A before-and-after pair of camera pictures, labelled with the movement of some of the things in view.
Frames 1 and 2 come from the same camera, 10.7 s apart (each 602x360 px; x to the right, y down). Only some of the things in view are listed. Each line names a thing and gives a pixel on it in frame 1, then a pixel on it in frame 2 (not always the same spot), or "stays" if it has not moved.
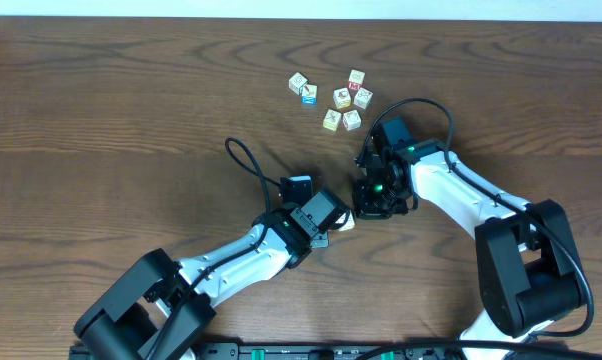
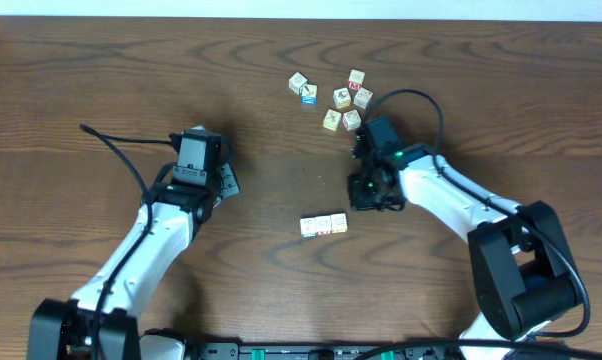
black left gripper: x=294 y=218 → x=234 y=187
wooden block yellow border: x=332 y=120 stays
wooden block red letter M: x=356 y=79 stays
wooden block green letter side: x=363 y=98 stays
